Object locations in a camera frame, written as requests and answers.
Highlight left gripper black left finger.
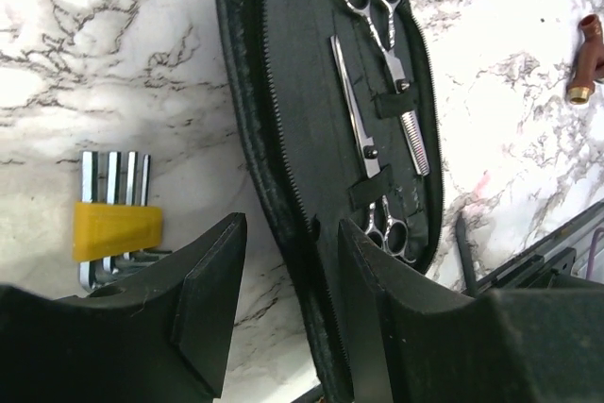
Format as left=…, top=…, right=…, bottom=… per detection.
left=1, top=213, right=247, bottom=402

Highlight silver hair scissors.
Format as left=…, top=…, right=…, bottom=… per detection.
left=327, top=0, right=421, bottom=266

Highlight yellow grey hair clips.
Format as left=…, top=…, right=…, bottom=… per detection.
left=72, top=151, right=168, bottom=293

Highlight black fabric tool case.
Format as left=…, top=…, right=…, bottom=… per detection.
left=216, top=0, right=444, bottom=402

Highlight brown faucet tap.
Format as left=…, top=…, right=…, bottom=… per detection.
left=567, top=14, right=603, bottom=105

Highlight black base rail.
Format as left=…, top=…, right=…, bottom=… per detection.
left=455, top=202, right=603, bottom=297

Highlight silver thinning scissors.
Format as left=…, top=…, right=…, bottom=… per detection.
left=368, top=0, right=430, bottom=176

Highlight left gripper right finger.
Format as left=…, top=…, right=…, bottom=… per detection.
left=338, top=220, right=603, bottom=402

